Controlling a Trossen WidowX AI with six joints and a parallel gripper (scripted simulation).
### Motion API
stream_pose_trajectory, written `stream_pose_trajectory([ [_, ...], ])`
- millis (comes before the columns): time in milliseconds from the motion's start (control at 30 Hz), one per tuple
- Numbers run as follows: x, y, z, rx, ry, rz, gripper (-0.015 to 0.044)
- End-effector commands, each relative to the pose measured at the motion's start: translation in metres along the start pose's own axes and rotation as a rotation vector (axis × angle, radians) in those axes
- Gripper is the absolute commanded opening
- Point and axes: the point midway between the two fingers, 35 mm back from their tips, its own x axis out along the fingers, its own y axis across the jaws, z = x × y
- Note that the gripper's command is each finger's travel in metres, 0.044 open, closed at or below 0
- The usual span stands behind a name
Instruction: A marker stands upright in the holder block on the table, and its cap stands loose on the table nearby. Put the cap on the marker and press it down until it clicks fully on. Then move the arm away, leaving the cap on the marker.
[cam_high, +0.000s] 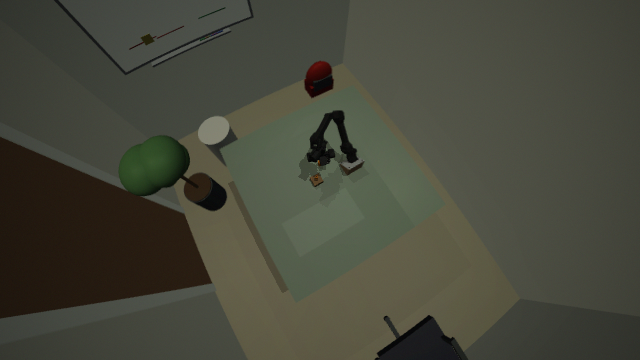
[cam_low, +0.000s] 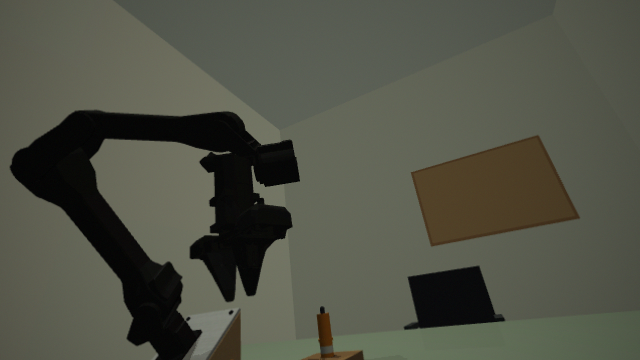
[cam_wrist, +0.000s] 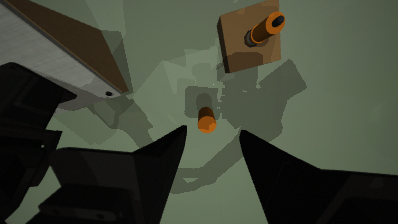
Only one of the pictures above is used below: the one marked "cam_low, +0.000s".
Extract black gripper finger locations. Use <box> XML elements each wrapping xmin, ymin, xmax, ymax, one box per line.
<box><xmin>230</xmin><ymin>234</ymin><xmax>278</xmax><ymax>296</ymax></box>
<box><xmin>200</xmin><ymin>252</ymin><xmax>237</xmax><ymax>302</ymax></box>

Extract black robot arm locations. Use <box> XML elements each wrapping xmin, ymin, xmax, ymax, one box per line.
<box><xmin>10</xmin><ymin>110</ymin><xmax>300</xmax><ymax>360</ymax></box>

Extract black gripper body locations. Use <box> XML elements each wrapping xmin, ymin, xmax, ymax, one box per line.
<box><xmin>190</xmin><ymin>183</ymin><xmax>292</xmax><ymax>259</ymax></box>

